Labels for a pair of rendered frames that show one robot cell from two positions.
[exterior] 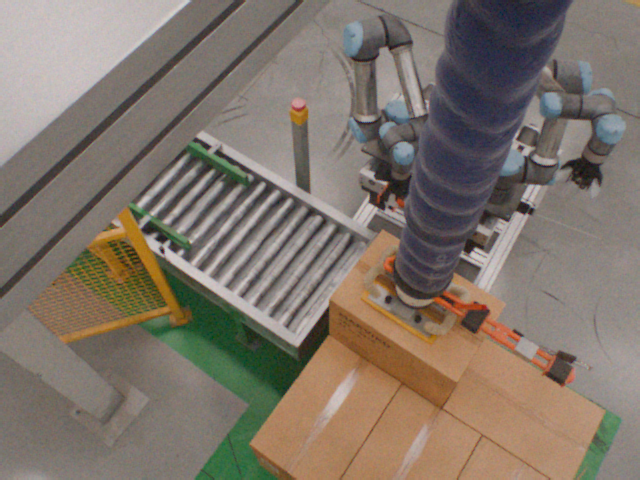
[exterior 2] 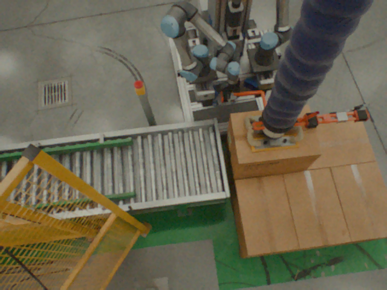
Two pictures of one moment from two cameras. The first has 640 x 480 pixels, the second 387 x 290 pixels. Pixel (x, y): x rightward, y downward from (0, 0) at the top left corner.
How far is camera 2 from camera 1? 0.94 m
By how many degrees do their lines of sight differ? 17
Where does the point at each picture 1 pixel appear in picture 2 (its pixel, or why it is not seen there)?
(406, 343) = (288, 154)
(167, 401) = (175, 270)
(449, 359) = (310, 147)
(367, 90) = (187, 50)
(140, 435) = not seen: outside the picture
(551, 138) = (285, 14)
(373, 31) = (179, 15)
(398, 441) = (303, 198)
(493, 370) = not seen: hidden behind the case
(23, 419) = not seen: outside the picture
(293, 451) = (268, 241)
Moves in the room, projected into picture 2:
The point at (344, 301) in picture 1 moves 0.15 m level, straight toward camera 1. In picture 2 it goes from (246, 159) to (260, 175)
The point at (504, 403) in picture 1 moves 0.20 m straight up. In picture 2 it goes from (326, 147) to (335, 138)
